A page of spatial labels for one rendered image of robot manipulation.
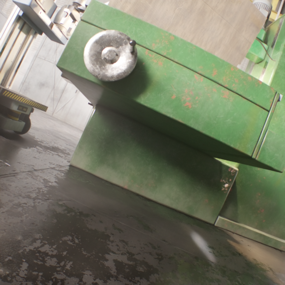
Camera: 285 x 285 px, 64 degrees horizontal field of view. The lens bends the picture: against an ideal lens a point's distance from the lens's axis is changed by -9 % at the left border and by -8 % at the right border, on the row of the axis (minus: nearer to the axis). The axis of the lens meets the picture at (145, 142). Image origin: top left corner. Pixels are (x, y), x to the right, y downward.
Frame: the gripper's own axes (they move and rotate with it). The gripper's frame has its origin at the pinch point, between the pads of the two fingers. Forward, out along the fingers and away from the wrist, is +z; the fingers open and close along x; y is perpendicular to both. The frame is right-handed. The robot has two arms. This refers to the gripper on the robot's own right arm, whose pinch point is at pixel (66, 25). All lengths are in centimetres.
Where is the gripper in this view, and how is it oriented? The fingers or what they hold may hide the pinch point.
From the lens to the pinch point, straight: 189.4
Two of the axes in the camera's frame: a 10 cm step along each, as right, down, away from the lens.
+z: -4.1, 9.1, -0.2
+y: -9.1, -4.1, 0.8
